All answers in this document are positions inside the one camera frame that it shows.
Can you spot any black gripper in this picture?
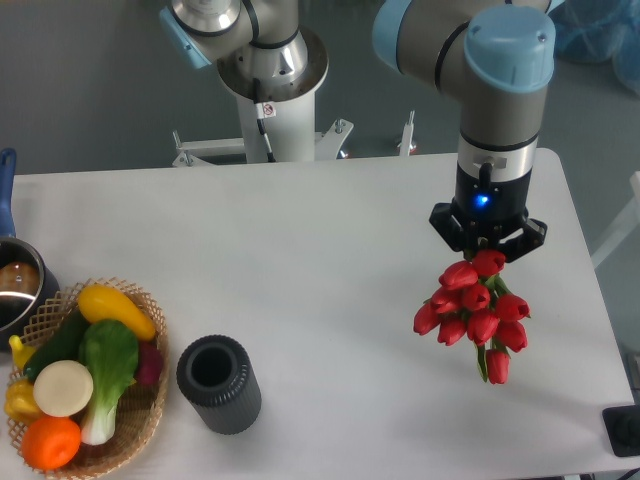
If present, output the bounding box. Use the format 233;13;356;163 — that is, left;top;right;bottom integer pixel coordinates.
429;166;548;262

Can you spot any red tulip bouquet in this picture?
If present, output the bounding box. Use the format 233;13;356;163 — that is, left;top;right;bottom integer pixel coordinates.
413;249;531;385

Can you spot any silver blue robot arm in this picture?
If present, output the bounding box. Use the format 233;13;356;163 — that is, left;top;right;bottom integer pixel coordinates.
159;1;556;261

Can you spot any white furniture at right edge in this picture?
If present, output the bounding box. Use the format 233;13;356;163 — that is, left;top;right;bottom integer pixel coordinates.
590;171;639;269

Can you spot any blue plastic bag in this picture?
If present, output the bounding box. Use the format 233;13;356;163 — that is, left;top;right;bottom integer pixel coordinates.
549;1;639;94

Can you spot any black device at table edge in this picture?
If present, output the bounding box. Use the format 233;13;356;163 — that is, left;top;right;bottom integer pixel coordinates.
602;405;639;458

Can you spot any dark grey ribbed vase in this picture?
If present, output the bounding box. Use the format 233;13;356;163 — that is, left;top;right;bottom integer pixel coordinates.
176;335;262;435

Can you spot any purple red onion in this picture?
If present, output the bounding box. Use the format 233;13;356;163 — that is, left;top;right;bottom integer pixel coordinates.
134;342;164;386

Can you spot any woven wicker basket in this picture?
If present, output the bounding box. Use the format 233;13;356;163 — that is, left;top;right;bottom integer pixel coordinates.
21;278;169;479

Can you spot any green bok choy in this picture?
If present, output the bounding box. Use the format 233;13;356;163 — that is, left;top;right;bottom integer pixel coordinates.
79;319;139;446

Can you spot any yellow squash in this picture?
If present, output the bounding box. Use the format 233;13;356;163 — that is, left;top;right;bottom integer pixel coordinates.
77;284;156;342

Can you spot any dark green cucumber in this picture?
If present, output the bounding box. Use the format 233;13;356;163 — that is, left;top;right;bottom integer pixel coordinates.
23;309;90;383

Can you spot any white round radish slice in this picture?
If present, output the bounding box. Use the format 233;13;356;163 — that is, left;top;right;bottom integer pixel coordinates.
33;360;93;417

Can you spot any small yellow banana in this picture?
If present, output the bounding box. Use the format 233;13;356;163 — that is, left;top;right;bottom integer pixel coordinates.
9;335;36;370

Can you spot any orange tangerine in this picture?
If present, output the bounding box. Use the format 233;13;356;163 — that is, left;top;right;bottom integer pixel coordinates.
21;417;81;470

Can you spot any yellow bell pepper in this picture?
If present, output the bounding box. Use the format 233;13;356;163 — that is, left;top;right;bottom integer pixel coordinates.
4;379;43;425

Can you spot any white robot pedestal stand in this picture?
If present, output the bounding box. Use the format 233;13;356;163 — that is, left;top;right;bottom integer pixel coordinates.
173;27;354;167

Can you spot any black cable on pedestal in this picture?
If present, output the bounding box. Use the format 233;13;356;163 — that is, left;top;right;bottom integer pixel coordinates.
252;77;277;164

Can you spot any blue handled saucepan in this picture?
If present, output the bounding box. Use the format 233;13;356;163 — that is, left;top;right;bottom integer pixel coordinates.
1;148;59;353

